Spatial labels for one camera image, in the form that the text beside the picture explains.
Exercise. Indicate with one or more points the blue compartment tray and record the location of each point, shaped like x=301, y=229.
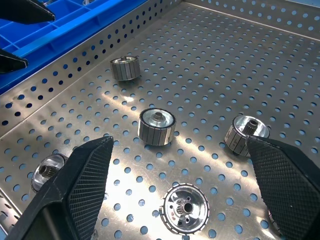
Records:
x=62, y=32

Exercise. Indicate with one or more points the perforated metal tray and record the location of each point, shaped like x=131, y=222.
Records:
x=200, y=75

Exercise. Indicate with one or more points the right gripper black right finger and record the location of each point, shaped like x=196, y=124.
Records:
x=287, y=185

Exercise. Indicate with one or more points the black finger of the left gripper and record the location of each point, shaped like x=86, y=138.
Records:
x=25, y=12
x=11, y=62

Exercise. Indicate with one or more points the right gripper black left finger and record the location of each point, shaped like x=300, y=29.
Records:
x=75, y=195

